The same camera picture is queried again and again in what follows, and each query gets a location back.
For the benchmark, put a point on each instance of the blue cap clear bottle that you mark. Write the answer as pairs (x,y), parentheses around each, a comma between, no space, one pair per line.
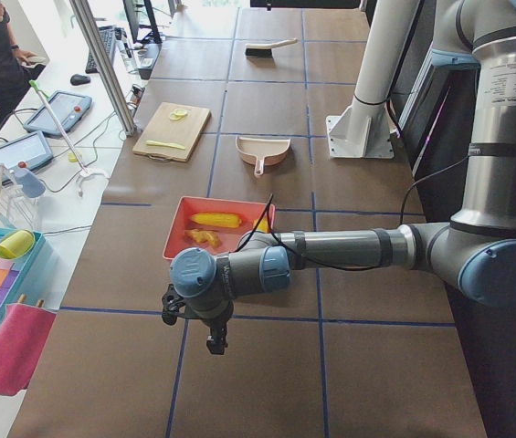
(21,199)

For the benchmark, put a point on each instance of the beige hand brush black bristles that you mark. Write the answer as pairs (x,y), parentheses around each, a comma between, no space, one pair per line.
(265,49)

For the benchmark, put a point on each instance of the brown toy ginger root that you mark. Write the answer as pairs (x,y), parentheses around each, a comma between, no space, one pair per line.
(201,236)

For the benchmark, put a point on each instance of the blue-cased tablet far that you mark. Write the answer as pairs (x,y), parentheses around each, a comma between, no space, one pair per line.
(69,109)

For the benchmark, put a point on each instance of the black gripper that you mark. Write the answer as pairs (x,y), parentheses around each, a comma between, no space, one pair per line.
(215,328)

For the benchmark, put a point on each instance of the bamboo cutting board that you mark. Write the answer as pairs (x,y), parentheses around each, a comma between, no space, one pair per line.
(186,131)

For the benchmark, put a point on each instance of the blue-cased tablet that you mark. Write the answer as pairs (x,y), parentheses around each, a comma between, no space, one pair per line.
(69,109)
(32,149)

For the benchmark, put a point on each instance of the white desk stand rod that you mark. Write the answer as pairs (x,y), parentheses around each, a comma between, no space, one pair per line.
(85,171)

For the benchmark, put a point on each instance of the lemon slice left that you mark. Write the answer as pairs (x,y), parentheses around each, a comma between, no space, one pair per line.
(176,115)

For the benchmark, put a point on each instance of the yellow toy corn cob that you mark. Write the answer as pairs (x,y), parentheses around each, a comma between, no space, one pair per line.
(225,220)

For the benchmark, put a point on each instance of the lemon slice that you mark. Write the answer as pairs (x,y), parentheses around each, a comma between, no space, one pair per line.
(176,115)
(181,111)

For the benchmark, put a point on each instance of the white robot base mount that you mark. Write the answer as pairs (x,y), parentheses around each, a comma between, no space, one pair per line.
(362,130)

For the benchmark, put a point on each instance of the aluminium camera post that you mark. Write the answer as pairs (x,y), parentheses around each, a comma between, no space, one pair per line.
(82,12)

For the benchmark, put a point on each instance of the pink cloth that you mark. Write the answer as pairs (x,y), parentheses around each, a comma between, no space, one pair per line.
(23,336)

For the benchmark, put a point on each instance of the lemon slice right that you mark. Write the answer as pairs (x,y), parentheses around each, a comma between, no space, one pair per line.
(181,111)

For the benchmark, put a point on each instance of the yellow toy potato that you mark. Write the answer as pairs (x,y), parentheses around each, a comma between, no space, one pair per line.
(261,225)

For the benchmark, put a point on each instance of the pink plastic bin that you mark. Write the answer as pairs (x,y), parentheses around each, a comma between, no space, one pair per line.
(228,238)

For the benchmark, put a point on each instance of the black computer mouse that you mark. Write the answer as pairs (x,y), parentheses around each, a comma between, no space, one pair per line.
(78,79)

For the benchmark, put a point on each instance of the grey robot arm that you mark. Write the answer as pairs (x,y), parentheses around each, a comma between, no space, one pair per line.
(475,251)

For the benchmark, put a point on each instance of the yellow-green plastic cup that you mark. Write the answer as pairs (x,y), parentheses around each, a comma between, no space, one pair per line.
(16,244)

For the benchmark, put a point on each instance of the beige plastic dustpan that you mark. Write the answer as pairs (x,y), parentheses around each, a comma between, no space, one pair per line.
(261,153)

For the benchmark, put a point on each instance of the blue-cased tablet near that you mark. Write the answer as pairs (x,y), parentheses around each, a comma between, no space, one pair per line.
(32,149)

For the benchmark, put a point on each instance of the yellow-green plastic knife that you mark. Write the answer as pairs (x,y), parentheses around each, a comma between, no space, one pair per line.
(172,145)

